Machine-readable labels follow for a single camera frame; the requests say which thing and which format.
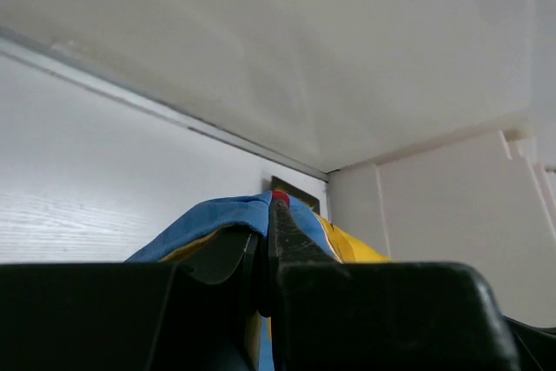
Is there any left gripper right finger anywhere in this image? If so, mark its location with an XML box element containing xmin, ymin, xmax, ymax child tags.
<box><xmin>268</xmin><ymin>201</ymin><xmax>520</xmax><ymax>370</ymax></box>

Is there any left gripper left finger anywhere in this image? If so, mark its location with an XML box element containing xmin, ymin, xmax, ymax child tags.
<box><xmin>1</xmin><ymin>227</ymin><xmax>259</xmax><ymax>370</ymax></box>

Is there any blue and yellow cloth placemat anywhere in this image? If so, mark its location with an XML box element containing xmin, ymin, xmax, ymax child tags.
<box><xmin>125</xmin><ymin>189</ymin><xmax>392</xmax><ymax>371</ymax></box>

